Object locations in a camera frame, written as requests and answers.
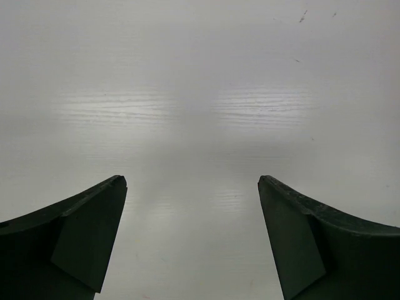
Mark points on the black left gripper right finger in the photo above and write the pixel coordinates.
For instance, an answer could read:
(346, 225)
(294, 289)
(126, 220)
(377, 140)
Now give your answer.
(323, 253)

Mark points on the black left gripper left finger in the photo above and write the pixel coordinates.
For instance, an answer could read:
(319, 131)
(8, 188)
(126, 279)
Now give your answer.
(62, 251)

